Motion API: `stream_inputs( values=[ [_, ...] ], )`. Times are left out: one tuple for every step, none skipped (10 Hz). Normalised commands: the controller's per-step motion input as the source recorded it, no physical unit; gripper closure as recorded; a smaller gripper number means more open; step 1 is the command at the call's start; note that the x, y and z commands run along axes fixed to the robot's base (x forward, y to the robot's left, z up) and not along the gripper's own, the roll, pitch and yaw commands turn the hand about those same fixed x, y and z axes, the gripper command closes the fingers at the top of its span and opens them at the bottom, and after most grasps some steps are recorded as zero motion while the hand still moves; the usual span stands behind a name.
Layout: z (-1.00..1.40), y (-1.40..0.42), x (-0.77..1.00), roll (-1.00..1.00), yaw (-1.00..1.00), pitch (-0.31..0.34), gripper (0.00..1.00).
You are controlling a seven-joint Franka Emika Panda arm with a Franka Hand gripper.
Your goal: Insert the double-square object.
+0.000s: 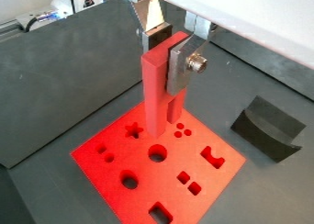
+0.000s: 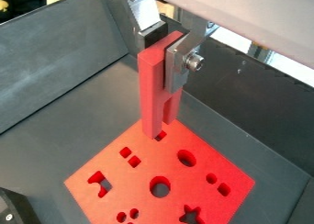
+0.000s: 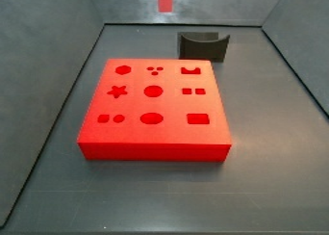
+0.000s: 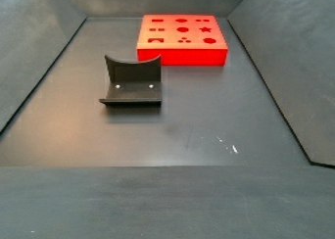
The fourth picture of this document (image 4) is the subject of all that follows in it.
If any black curved object holder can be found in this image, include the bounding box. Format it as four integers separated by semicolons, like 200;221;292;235
101;56;163;106

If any red shape-sorter box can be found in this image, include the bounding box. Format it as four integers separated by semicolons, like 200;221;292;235
137;14;230;66

